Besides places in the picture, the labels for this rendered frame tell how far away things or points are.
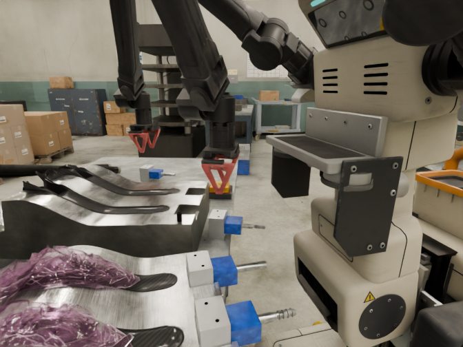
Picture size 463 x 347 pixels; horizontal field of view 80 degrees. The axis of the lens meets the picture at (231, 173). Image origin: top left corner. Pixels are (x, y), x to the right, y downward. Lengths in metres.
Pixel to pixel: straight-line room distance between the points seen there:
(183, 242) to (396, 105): 0.43
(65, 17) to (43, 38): 0.78
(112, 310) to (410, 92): 0.49
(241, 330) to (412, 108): 0.37
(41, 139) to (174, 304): 4.83
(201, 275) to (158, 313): 0.08
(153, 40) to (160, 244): 4.17
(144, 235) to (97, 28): 7.58
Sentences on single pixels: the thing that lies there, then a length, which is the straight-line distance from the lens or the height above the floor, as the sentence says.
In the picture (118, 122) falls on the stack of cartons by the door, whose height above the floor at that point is 0.34.
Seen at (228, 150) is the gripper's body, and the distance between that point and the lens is 0.57.
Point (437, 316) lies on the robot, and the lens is 0.67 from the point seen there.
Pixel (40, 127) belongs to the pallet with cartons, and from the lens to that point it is 5.13.
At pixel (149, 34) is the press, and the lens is 4.64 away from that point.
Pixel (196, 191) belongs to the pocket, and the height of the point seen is 0.88.
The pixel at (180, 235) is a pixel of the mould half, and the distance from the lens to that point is 0.56.
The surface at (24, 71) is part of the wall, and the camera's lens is 9.11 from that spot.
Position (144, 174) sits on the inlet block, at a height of 0.83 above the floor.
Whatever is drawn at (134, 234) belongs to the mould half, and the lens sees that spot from 0.59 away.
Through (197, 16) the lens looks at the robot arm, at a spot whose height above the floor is 1.24.
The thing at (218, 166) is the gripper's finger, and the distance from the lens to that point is 0.58.
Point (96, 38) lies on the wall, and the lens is 8.03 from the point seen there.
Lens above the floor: 1.14
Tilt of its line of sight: 17 degrees down
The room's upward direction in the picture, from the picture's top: straight up
